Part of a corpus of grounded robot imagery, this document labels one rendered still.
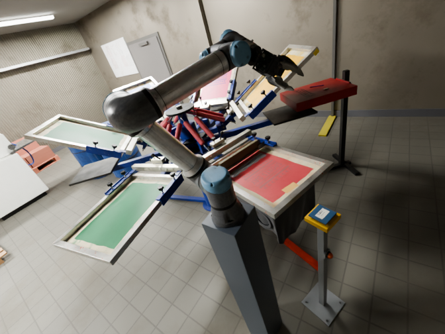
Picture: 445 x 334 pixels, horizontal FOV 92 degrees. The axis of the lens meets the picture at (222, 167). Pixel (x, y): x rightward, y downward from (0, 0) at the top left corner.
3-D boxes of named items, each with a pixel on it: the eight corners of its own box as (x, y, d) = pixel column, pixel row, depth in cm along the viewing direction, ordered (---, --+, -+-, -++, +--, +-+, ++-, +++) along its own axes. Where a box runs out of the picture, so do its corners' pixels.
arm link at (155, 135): (211, 197, 96) (95, 114, 62) (197, 183, 108) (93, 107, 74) (228, 177, 97) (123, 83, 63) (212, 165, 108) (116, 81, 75)
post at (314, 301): (345, 303, 160) (355, 212, 109) (328, 327, 151) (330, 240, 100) (318, 281, 176) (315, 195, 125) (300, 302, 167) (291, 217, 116)
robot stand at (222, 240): (272, 347, 149) (234, 236, 86) (249, 332, 160) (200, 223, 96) (282, 321, 160) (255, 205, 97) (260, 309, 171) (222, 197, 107)
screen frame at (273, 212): (334, 166, 143) (334, 162, 141) (275, 219, 119) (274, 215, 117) (251, 141, 201) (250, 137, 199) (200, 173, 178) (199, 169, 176)
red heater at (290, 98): (330, 87, 252) (331, 76, 246) (356, 96, 213) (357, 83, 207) (280, 101, 253) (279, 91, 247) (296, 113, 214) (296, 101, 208)
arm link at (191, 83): (98, 112, 53) (247, 27, 65) (96, 106, 61) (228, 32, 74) (128, 148, 59) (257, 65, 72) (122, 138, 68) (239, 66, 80)
